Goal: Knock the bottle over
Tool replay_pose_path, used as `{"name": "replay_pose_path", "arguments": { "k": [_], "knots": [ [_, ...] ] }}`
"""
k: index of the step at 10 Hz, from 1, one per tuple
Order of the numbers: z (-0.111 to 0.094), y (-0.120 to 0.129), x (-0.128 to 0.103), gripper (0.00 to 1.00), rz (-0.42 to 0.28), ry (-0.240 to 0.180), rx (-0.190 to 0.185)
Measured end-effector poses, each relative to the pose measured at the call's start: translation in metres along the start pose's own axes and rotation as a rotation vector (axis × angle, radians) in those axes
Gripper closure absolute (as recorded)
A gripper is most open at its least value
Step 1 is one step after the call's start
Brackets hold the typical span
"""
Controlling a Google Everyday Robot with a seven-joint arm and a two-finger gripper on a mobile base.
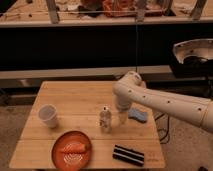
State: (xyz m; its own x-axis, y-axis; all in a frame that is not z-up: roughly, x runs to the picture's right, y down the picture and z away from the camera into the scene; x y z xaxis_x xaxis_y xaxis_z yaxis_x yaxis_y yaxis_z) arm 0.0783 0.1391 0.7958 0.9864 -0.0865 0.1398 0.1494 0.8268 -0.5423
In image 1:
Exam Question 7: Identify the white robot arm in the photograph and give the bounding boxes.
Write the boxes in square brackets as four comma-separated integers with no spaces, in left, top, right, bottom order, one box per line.
[113,71,213,133]

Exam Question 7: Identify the black white striped box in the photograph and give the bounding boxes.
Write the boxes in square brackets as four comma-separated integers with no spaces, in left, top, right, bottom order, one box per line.
[112,145,145,167]

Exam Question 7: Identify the black cables on floor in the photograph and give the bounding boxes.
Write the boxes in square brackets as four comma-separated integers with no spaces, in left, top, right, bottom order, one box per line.
[153,113,172,145]

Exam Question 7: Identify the orange carrot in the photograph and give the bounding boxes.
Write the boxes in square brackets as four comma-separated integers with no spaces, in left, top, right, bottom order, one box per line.
[60,143,88,154]

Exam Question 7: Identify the orange plate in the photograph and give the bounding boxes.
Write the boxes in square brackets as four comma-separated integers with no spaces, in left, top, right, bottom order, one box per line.
[51,131,92,171]

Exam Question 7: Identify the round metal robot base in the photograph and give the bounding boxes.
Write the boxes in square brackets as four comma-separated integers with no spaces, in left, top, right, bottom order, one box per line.
[171,38,213,77]

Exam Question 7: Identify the white plastic cup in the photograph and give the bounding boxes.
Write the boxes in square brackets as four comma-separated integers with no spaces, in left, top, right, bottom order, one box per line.
[38,104,58,128]

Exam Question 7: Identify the wooden folding table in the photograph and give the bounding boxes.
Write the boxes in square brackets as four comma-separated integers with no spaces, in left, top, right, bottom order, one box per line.
[10,81,165,169]

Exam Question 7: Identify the small clear plastic bottle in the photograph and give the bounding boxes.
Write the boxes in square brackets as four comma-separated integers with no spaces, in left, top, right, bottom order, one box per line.
[99,106,111,133]

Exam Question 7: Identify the blue sponge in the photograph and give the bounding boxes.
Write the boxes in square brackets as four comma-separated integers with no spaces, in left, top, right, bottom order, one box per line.
[128,108,147,123]

